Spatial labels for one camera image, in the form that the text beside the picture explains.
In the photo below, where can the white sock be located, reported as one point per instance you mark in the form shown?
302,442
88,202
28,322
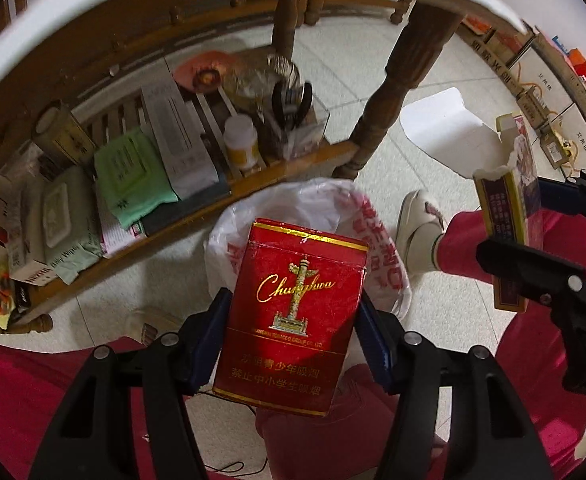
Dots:
440,255

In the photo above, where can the white red-printed plastic bag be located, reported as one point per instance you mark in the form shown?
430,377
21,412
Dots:
293,200

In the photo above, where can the yellow and purple box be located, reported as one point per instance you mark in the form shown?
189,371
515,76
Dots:
503,210

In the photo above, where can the long white box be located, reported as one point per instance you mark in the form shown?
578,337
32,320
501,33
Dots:
173,125

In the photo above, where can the clear plastic container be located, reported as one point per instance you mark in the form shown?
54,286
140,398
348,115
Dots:
308,135

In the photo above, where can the white shoe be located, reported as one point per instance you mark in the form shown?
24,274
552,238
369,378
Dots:
418,225

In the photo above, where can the pale green wet wipes pack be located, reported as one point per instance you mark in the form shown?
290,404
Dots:
68,220

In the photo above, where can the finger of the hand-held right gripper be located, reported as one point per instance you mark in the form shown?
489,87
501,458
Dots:
558,195
533,265

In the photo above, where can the green tissue packet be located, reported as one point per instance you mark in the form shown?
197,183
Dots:
128,175

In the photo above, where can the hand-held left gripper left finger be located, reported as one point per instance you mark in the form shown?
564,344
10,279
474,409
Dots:
208,335

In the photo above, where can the beige tin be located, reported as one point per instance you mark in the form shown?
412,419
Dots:
63,135

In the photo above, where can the wooden table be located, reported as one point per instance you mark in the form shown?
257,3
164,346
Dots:
413,60

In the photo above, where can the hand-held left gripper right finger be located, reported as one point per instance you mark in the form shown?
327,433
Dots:
373,345

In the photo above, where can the dark grey book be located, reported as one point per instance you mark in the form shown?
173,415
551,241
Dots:
193,205

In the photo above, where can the row of cardboard boxes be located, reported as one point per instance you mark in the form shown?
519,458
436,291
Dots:
533,95

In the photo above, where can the white bottle yellow label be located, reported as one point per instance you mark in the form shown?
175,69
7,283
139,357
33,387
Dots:
240,142

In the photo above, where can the white cardboard piece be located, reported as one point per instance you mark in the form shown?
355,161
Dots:
443,125

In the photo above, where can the small white box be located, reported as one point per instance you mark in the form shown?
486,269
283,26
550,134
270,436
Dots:
28,270

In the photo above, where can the red cigarette pack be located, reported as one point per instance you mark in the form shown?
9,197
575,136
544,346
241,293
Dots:
288,310

